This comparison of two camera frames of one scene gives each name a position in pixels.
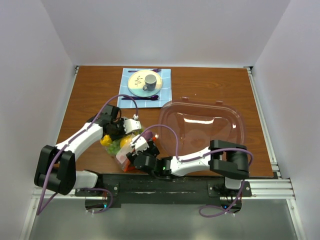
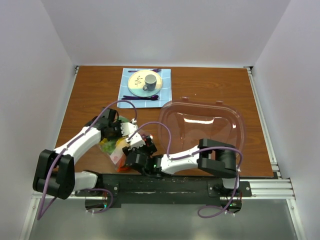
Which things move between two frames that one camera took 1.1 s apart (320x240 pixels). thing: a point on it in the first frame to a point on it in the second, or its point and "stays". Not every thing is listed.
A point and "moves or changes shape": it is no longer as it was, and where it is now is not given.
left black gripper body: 118,130 stays
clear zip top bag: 120,147 moves or changes shape
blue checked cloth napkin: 165,94 stays
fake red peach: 121,158 to 116,158
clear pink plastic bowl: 198,123 stays
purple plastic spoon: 153,97 stays
